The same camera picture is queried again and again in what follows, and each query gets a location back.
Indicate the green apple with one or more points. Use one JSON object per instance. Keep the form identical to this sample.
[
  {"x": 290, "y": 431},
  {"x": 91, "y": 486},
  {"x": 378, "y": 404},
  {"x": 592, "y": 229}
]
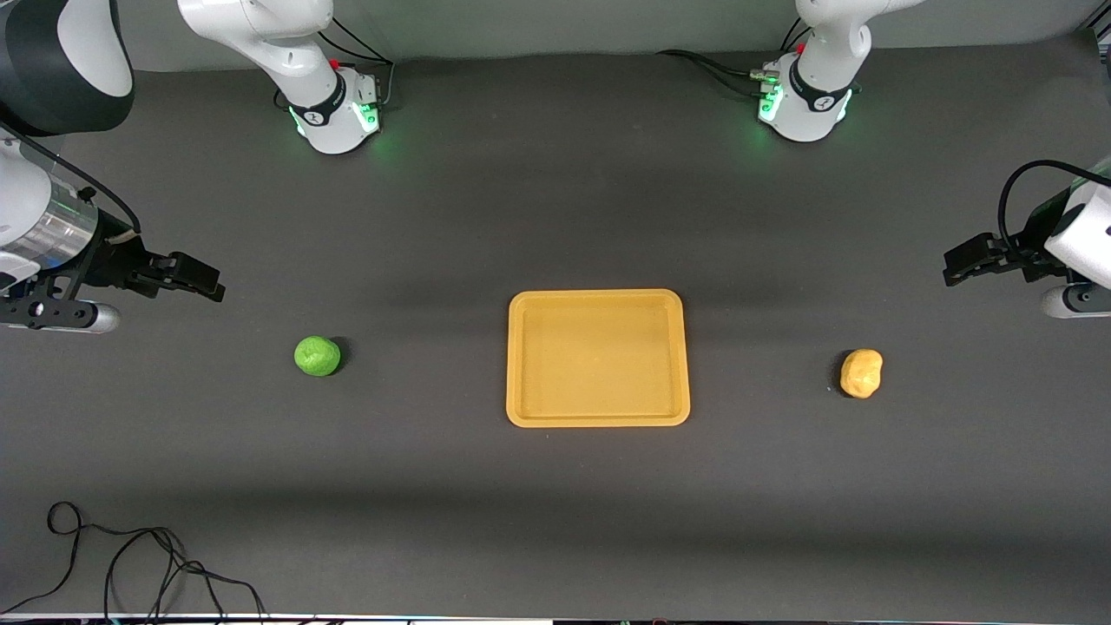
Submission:
[{"x": 317, "y": 356}]

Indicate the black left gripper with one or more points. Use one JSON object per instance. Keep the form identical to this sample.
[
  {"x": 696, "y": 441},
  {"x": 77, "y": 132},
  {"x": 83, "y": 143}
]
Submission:
[{"x": 1030, "y": 246}]

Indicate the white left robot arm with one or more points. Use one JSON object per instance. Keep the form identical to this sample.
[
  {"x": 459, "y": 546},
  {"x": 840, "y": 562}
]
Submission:
[{"x": 820, "y": 78}]

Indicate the yellow potato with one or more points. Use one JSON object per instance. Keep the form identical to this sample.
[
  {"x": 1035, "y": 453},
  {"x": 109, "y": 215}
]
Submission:
[{"x": 861, "y": 373}]

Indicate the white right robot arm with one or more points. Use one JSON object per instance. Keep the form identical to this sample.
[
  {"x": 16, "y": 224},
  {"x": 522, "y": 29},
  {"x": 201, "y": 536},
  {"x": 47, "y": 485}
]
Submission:
[{"x": 286, "y": 52}]

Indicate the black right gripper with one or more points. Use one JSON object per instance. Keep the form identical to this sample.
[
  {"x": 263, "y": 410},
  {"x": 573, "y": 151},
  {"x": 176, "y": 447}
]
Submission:
[{"x": 114, "y": 263}]

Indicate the yellow plastic tray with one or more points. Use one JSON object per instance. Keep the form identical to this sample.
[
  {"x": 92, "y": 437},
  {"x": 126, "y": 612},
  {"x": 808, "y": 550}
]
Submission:
[{"x": 597, "y": 358}]

